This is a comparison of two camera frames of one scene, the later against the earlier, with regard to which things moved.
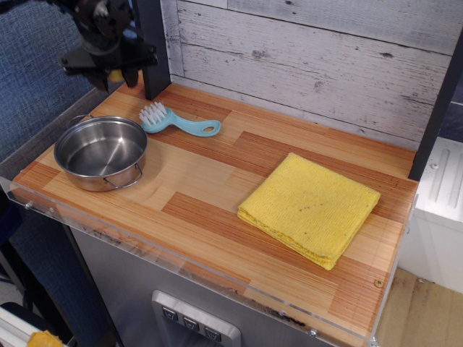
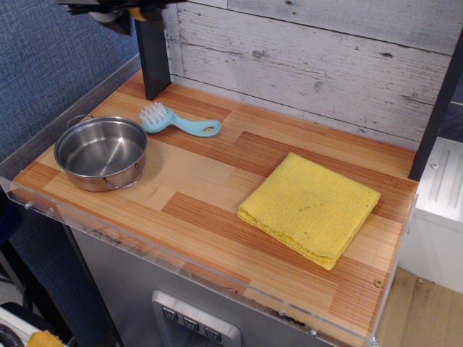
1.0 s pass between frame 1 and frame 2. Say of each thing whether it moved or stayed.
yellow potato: moved
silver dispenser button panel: stayed
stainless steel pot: stayed
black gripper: moved
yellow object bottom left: stayed
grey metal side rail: stayed
